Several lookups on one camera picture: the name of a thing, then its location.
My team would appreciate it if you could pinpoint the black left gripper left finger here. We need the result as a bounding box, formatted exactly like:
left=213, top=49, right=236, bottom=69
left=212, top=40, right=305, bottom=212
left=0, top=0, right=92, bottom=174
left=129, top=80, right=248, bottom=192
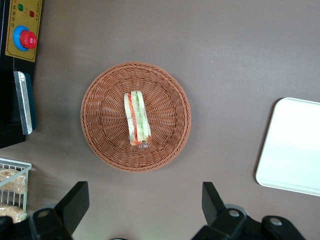
left=29, top=181, right=90, bottom=240

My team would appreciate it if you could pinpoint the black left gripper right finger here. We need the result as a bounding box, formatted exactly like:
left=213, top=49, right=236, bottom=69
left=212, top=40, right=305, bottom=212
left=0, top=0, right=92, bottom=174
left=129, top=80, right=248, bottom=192
left=191, top=181, right=251, bottom=240

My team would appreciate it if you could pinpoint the plastic-wrapped sandwich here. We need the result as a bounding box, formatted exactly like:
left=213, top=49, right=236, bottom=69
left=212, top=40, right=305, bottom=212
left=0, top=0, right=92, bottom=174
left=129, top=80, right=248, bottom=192
left=123, top=90, right=153, bottom=150

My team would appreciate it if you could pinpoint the round brown wicker basket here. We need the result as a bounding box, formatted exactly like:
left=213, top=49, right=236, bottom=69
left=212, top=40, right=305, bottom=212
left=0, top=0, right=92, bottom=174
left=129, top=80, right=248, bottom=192
left=80, top=61, right=192, bottom=173

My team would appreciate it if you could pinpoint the beige rectangular serving tray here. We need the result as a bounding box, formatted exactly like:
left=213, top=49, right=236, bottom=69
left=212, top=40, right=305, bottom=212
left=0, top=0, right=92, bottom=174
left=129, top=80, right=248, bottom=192
left=255, top=97, right=320, bottom=197

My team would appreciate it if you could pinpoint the clear bag of fried snacks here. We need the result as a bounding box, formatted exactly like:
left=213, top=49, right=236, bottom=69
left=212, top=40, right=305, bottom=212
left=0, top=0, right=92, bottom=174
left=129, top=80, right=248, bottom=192
left=0, top=168, right=28, bottom=195
left=0, top=203, right=28, bottom=224

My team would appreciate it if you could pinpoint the red emergency stop button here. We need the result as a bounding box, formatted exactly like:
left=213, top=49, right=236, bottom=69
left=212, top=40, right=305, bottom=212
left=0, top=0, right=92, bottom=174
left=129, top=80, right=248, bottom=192
left=12, top=25, right=38, bottom=52

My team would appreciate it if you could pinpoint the black control box yellow panel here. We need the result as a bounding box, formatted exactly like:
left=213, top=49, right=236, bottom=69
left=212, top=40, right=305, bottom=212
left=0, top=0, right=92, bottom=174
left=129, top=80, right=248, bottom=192
left=0, top=0, right=44, bottom=150

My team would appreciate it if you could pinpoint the white wire rack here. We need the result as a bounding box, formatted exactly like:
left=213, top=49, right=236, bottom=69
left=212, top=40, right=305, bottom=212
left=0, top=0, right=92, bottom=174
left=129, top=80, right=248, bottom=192
left=0, top=157, right=33, bottom=216

